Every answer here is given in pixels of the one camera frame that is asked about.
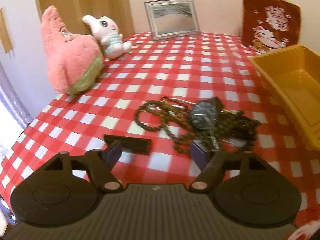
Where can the golden plastic tray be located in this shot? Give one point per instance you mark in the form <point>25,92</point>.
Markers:
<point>292,76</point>

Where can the white bunny plush toy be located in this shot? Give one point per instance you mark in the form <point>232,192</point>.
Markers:
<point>106,31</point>

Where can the black lipstick tube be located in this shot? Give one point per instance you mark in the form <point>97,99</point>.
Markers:
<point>135,145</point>

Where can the white sheer curtain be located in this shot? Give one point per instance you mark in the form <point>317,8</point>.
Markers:
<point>14,116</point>

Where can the lucky cat toast cushion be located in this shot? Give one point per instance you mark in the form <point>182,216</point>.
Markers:
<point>269,25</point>

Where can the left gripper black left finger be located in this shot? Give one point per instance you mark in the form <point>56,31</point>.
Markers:
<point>100,164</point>

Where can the wooden headboard panel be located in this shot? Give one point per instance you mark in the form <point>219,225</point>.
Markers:
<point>72,11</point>

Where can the pink starfish plush toy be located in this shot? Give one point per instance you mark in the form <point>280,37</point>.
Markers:
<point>74,61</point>

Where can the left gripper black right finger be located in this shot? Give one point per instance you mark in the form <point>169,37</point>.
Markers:
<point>211,165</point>

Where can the red white checkered tablecloth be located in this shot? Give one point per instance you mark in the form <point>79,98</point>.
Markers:
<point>148,93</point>

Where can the black wristwatch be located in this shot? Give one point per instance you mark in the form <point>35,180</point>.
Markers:
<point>204,116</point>

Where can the silver framed sand picture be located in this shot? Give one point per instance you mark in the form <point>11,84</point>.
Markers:
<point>171,18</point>

